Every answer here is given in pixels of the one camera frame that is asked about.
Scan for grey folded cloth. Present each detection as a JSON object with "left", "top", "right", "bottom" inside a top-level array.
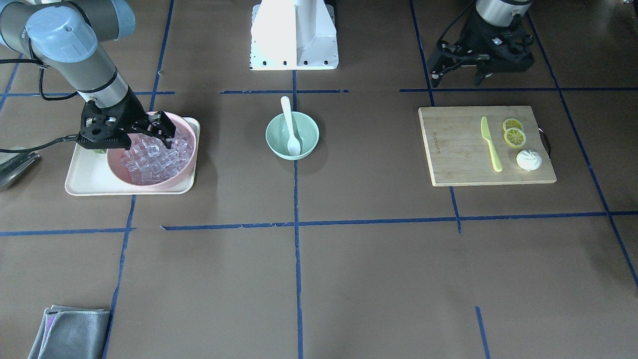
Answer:
[{"left": 27, "top": 305, "right": 110, "bottom": 359}]

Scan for lemon slice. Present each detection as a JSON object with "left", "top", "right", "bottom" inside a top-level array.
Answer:
[
  {"left": 502, "top": 118, "right": 524, "bottom": 131},
  {"left": 503, "top": 127, "right": 527, "bottom": 148}
]

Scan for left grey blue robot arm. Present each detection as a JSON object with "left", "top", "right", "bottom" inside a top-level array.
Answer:
[{"left": 426, "top": 0, "right": 535, "bottom": 88}]

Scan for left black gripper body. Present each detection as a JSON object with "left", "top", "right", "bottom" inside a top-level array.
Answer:
[{"left": 437, "top": 12, "right": 535, "bottom": 86}]

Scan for lower lemon slice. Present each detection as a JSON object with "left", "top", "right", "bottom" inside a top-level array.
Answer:
[{"left": 503, "top": 127, "right": 527, "bottom": 148}]

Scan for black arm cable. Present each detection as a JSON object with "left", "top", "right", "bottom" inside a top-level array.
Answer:
[{"left": 0, "top": 30, "right": 80, "bottom": 153}]

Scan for cream serving tray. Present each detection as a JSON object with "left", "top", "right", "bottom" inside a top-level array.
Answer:
[{"left": 65, "top": 112, "right": 200, "bottom": 196}]

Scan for white plastic spoon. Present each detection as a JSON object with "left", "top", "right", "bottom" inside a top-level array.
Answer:
[{"left": 280, "top": 96, "right": 301, "bottom": 156}]

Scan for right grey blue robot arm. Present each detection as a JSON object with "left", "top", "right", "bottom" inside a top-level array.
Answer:
[{"left": 1, "top": 0, "right": 176, "bottom": 150}]

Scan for metal ice scoop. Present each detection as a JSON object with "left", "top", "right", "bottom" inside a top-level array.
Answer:
[{"left": 0, "top": 146, "right": 40, "bottom": 191}]

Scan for clear ice cubes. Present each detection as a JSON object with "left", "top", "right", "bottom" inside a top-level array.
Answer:
[{"left": 116, "top": 134, "right": 194, "bottom": 185}]

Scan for pink bowl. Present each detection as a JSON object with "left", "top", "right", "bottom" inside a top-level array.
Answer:
[{"left": 106, "top": 113, "right": 200, "bottom": 192}]

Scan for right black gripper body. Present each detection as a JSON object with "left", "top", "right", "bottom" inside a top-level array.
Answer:
[{"left": 77, "top": 88, "right": 150, "bottom": 150}]

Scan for mint green bowl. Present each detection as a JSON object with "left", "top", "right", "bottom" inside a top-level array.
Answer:
[{"left": 265, "top": 111, "right": 319, "bottom": 161}]

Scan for yellow plastic knife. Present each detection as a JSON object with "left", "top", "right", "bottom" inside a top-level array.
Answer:
[{"left": 480, "top": 116, "right": 503, "bottom": 173}]

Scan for bamboo cutting board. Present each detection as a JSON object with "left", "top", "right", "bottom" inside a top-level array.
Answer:
[{"left": 418, "top": 105, "right": 557, "bottom": 186}]

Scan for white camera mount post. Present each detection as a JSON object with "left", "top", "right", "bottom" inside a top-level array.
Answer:
[{"left": 249, "top": 0, "right": 339, "bottom": 71}]

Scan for upper lemon slice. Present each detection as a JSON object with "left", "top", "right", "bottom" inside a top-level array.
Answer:
[{"left": 502, "top": 118, "right": 524, "bottom": 131}]

